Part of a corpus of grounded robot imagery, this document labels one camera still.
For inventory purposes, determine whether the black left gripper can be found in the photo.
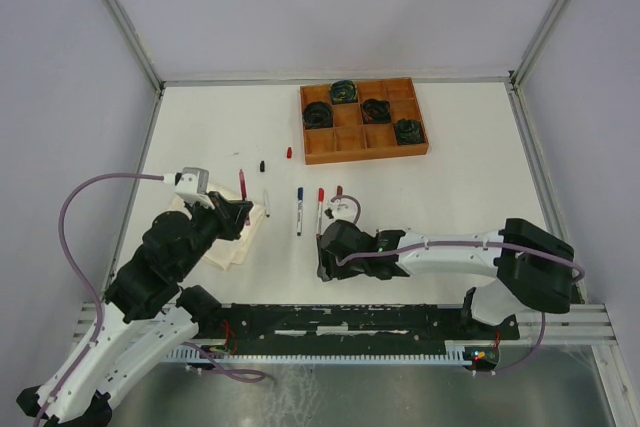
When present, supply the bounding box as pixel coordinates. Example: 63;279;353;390
175;189;254;277

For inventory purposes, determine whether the white marker red end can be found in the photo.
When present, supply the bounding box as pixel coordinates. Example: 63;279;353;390
316;200;324;237

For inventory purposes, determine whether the white marker black end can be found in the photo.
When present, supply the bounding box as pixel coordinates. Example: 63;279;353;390
263;189;271;218

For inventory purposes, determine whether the white marker blue end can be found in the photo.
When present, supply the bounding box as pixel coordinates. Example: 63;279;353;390
296;199;303;237

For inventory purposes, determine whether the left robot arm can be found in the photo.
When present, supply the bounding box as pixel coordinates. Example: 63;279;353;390
16;191;253;426

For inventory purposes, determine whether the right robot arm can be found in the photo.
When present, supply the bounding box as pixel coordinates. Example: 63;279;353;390
317;218;585;338

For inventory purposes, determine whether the cream folded cloth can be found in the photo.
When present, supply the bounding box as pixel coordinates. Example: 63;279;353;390
172;179;267;272

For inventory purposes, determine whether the wooden compartment tray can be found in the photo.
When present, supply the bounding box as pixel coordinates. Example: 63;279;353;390
300;77;429;165

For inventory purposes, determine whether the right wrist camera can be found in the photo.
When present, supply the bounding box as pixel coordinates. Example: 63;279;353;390
324;199;351;221

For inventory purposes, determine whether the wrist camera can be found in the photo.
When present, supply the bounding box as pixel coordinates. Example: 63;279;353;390
324;199;351;221
163;167;212;206

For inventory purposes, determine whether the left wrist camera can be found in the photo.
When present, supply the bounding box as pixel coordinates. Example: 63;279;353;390
163;167;212;206

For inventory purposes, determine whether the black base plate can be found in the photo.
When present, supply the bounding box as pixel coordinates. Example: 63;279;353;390
176;286;520;354

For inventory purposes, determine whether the white slotted cable duct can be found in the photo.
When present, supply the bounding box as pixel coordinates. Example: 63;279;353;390
164;339;499;363

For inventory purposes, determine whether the coiled black cable front right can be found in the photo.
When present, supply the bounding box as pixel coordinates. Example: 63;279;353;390
393;119;426;145

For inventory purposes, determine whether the coiled black cable left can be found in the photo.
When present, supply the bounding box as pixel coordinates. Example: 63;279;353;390
302;101;335;129

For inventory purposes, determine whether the coiled black cable centre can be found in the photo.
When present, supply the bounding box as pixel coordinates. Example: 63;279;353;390
360;98;393;125

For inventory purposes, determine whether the coiled green black cable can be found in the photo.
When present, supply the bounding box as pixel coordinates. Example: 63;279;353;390
328;79;360;106

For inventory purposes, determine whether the aluminium frame left post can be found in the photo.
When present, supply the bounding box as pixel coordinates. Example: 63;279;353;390
102;0;164;92

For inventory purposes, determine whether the aluminium frame post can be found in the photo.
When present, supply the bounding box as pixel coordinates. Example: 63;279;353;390
510;0;572;90
102;0;164;92

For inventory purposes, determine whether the aluminium frame back rail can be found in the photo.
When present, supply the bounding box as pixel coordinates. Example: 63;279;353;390
162;76;512;89

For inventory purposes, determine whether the aluminium frame right post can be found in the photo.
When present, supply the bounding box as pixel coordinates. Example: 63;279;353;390
510;0;572;90

